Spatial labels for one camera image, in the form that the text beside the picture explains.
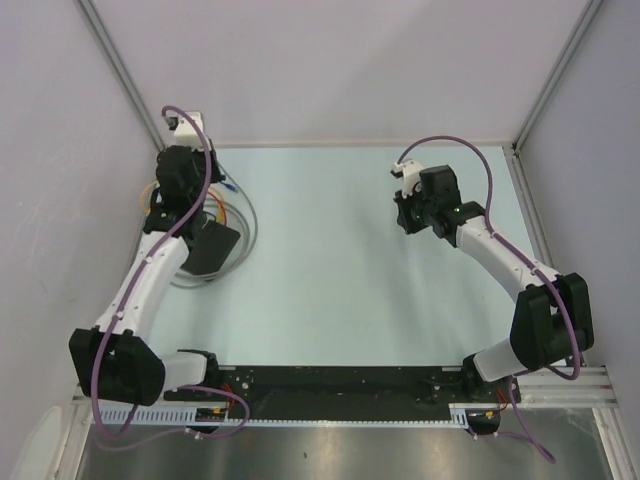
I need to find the aluminium corner post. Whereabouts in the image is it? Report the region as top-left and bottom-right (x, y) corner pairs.
(511, 0), (605, 154)
(74, 0), (165, 151)

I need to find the orange ethernet cable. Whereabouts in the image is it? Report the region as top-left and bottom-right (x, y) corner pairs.
(141, 182), (228, 224)

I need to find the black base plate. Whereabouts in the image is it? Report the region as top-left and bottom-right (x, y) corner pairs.
(163, 364), (522, 421)

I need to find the aluminium front rail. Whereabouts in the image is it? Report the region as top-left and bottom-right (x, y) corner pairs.
(72, 364), (614, 407)

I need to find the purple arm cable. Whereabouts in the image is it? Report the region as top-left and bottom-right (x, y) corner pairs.
(395, 135), (584, 464)
(91, 104), (250, 440)

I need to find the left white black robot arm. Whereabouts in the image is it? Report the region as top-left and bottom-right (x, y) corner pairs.
(69, 145), (221, 406)

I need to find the grey slotted cable duct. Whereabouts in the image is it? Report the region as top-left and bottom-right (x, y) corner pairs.
(93, 402), (471, 429)

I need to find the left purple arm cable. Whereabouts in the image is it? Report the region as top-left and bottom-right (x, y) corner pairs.
(91, 104), (250, 440)

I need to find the grey coiled ethernet cable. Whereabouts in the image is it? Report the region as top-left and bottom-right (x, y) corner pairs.
(169, 172), (259, 290)

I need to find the left aluminium corner post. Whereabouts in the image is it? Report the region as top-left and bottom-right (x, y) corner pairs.
(74, 0), (165, 151)

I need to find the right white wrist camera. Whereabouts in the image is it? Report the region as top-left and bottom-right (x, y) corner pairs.
(391, 159), (424, 199)

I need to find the right aluminium side rail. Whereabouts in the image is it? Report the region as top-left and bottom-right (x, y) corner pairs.
(502, 144), (557, 267)

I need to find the black network switch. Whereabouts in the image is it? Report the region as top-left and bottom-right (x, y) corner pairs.
(181, 220), (240, 276)

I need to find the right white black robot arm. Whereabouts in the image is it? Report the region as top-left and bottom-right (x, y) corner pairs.
(391, 160), (594, 401)

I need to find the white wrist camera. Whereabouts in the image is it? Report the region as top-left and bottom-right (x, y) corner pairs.
(391, 159), (424, 199)
(164, 111), (204, 150)

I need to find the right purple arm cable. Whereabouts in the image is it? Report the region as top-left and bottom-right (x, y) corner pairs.
(395, 135), (584, 464)

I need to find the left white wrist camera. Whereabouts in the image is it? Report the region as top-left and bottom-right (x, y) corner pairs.
(164, 111), (204, 150)

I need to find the right aluminium corner post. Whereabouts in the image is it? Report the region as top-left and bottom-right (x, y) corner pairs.
(511, 0), (605, 154)

